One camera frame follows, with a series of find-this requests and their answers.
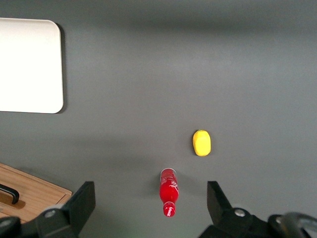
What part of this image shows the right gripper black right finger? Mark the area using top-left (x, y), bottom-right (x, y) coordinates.
top-left (198, 180), bottom-right (270, 238)

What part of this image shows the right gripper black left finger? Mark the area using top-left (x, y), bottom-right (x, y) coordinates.
top-left (22, 180), bottom-right (96, 238)

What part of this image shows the red coke bottle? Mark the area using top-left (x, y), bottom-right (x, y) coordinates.
top-left (159, 168), bottom-right (179, 218)

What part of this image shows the white rectangular tray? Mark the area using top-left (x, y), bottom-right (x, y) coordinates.
top-left (0, 17), bottom-right (64, 115)

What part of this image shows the wooden drawer front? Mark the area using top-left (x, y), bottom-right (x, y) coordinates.
top-left (0, 173), bottom-right (72, 224)

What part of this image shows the wooden drawer cabinet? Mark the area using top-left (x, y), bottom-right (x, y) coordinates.
top-left (0, 162), bottom-right (73, 225)

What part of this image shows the yellow lemon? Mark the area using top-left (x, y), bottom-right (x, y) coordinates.
top-left (192, 129), bottom-right (212, 157)

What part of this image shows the black drawer handle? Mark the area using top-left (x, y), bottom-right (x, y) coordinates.
top-left (0, 183), bottom-right (20, 205)

